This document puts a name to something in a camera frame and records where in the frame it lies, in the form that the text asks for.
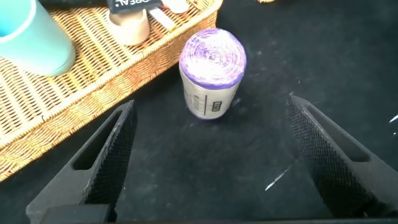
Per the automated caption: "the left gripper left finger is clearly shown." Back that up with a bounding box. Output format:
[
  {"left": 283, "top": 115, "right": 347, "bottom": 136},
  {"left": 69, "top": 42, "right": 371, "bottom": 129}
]
[{"left": 26, "top": 99, "right": 139, "bottom": 224}]

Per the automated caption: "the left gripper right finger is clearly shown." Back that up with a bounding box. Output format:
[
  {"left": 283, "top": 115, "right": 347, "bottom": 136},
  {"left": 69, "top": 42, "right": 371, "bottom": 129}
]
[{"left": 284, "top": 91, "right": 398, "bottom": 218}]

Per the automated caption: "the teal mug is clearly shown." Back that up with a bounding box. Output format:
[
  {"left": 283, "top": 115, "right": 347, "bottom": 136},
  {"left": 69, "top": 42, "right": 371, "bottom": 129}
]
[{"left": 0, "top": 0, "right": 76, "bottom": 78}]

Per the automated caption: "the purple bag roll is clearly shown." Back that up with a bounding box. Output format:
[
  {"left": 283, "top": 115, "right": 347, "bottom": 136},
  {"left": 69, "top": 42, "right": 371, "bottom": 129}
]
[{"left": 178, "top": 27, "right": 248, "bottom": 121}]

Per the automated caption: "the black tablecloth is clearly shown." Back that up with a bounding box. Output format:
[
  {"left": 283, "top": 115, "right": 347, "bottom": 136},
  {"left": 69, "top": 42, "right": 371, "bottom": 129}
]
[{"left": 0, "top": 0, "right": 398, "bottom": 224}]

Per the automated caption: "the small beige cup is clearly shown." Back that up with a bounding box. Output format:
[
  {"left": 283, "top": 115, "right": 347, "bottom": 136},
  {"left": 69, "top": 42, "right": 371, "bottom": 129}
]
[{"left": 105, "top": 8, "right": 151, "bottom": 47}]

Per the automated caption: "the white stick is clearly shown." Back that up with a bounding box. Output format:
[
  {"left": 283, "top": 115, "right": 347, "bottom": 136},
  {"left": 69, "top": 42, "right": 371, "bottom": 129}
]
[{"left": 148, "top": 6, "right": 177, "bottom": 32}]

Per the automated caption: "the pink and white bottle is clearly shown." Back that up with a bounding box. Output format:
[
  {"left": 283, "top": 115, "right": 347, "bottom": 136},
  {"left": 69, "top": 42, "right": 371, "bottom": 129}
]
[{"left": 161, "top": 0, "right": 191, "bottom": 15}]

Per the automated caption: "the wicker basket with brown handles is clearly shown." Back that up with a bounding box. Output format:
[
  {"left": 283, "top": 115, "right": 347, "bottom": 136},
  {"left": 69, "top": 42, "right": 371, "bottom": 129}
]
[{"left": 0, "top": 0, "right": 224, "bottom": 183}]

